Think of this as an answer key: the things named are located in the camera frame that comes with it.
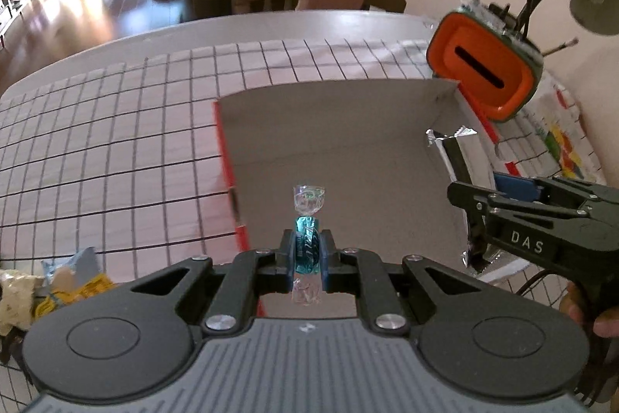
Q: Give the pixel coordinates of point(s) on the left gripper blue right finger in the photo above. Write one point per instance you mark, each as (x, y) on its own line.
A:
(329, 260)

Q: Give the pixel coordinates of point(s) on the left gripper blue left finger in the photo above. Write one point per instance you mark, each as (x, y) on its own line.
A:
(285, 254)

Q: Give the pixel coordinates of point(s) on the teal candy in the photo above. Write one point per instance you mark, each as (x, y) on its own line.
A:
(308, 201)

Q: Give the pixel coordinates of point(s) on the yellow snack packet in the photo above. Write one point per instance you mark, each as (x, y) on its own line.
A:
(58, 298)

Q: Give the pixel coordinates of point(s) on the red yellow chip bag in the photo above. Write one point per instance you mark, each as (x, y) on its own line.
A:
(459, 180)

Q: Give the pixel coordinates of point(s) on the blue cookie packet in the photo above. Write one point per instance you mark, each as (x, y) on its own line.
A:
(70, 274)

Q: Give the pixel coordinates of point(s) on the cream pastry packet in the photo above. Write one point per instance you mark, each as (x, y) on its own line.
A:
(17, 299)

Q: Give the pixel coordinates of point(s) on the red cardboard box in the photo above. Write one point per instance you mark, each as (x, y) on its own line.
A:
(365, 142)

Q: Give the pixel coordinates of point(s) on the colourful plastic bag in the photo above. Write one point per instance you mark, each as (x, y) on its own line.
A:
(556, 118)

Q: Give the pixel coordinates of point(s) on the white grid tablecloth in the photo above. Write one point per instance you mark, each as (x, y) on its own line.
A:
(128, 160)

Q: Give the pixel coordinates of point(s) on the orange green tissue box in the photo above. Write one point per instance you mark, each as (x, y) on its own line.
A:
(498, 70)

